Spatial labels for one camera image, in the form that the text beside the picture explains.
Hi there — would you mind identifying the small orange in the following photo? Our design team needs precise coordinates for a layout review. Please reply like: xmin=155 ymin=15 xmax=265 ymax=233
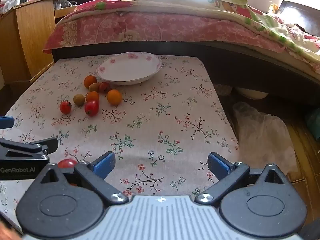
xmin=86 ymin=91 xmax=100 ymax=103
xmin=107 ymin=89 xmax=123 ymax=106
xmin=83 ymin=75 xmax=97 ymax=88

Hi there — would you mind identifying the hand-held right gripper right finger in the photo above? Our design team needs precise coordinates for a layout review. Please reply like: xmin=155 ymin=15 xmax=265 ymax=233
xmin=195 ymin=152 xmax=285 ymax=205

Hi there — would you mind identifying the floral tablecloth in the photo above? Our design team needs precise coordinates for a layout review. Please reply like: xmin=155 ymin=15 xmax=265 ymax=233
xmin=0 ymin=54 xmax=240 ymax=230

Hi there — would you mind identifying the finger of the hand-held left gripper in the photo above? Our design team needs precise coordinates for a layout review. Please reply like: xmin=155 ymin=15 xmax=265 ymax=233
xmin=0 ymin=137 xmax=59 ymax=161
xmin=0 ymin=116 xmax=15 ymax=130

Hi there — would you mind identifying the dark wooden headboard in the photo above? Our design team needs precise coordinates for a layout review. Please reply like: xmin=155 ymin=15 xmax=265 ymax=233
xmin=277 ymin=0 xmax=320 ymax=38

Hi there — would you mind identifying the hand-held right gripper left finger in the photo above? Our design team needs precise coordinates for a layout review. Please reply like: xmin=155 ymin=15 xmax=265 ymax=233
xmin=37 ymin=151 xmax=129 ymax=205

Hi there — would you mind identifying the white bowl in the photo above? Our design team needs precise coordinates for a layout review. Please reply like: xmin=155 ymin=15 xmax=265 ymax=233
xmin=235 ymin=86 xmax=269 ymax=100

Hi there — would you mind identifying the small red tomato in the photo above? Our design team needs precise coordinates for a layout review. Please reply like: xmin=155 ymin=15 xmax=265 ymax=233
xmin=59 ymin=100 xmax=72 ymax=115
xmin=84 ymin=100 xmax=100 ymax=117
xmin=98 ymin=82 xmax=112 ymax=93

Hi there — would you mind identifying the cartoon printed quilt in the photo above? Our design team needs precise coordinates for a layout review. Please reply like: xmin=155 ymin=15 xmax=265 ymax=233
xmin=117 ymin=0 xmax=320 ymax=74

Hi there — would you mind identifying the large red tomato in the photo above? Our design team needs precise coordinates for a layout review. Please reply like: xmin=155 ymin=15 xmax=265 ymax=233
xmin=57 ymin=158 xmax=78 ymax=169

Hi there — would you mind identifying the clear plastic bag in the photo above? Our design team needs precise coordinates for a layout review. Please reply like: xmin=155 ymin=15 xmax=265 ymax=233
xmin=232 ymin=101 xmax=298 ymax=179

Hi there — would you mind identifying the dark bed frame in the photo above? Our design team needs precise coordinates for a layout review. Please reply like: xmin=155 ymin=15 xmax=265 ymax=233
xmin=51 ymin=40 xmax=320 ymax=107

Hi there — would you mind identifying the wooden cabinet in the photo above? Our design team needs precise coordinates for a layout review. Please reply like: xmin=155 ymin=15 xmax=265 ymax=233
xmin=0 ymin=0 xmax=112 ymax=84

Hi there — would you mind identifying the white plate with pink flowers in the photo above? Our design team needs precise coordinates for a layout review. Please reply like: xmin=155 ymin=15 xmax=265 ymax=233
xmin=96 ymin=52 xmax=163 ymax=85

